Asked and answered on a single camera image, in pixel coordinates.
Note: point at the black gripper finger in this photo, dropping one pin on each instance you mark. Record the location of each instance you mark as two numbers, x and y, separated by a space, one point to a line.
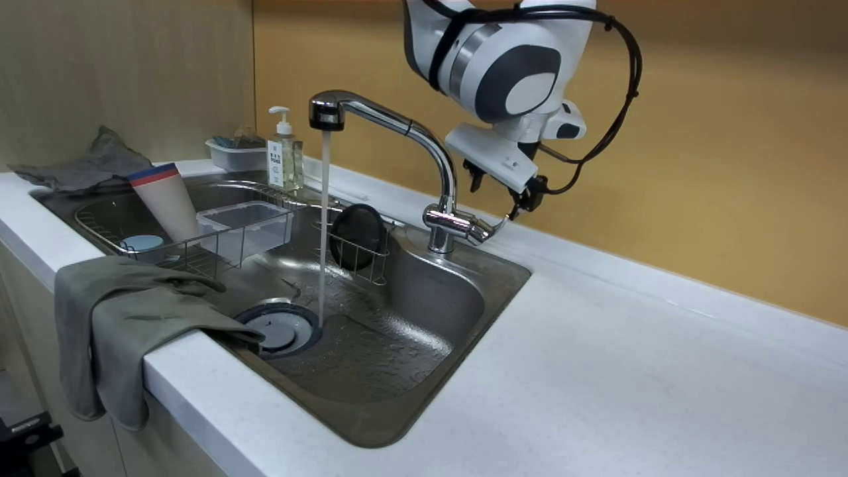
476 175
530 198

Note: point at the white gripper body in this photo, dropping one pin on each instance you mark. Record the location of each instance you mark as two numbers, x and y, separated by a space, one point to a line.
504 147

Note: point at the chrome faucet handle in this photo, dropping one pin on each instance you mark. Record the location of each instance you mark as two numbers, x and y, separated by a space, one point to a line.
447 227

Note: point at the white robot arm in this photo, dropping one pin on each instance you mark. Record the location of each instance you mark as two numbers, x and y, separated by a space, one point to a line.
510 69

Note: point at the chrome faucet spout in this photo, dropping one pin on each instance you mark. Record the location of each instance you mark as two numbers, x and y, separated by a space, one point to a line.
330 109

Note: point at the black round scrubber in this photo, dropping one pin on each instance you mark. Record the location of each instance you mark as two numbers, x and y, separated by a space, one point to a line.
359 215

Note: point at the running water stream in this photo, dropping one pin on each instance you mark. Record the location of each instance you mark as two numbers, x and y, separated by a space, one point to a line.
323 227

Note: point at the stainless steel sink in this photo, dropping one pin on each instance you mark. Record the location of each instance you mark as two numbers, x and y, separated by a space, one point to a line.
383 351

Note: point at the clear soap dispenser bottle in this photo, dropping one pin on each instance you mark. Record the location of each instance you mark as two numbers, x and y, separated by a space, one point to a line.
285 169

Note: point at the clear plastic container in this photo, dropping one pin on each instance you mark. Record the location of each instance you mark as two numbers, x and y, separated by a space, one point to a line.
245 228

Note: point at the white sponge tray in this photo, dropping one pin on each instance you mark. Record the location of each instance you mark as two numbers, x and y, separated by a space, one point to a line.
235 157

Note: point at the sink drain cover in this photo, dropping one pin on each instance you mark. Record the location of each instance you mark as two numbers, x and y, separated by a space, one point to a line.
282 328

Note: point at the white tube with red band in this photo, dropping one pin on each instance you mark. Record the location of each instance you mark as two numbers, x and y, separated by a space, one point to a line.
167 200

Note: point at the blue round lid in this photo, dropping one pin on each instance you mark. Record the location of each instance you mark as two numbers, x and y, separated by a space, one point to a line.
142 243

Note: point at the grey cloth at back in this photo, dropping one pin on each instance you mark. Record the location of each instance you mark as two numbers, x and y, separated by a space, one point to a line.
108 161

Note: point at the grey cloth on sink edge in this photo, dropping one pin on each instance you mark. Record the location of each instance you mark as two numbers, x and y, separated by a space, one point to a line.
111 313

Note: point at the wire sponge holder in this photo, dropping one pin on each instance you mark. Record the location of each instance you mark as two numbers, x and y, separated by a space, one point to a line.
359 249

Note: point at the wire sink rack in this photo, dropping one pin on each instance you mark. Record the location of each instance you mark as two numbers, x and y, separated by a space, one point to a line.
121 215

